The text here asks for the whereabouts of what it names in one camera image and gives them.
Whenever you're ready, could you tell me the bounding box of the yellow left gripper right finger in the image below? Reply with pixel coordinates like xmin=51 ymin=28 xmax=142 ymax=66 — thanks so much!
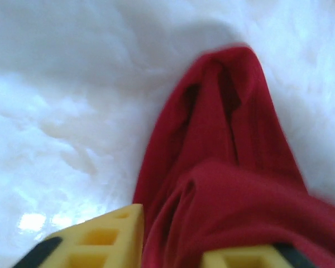
xmin=202 ymin=242 xmax=310 ymax=268

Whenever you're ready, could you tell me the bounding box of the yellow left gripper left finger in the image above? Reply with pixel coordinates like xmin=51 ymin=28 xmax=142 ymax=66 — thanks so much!
xmin=12 ymin=203 xmax=145 ymax=268

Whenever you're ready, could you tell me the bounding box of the red t-shirt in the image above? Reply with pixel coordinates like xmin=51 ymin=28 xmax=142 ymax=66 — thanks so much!
xmin=132 ymin=41 xmax=335 ymax=268

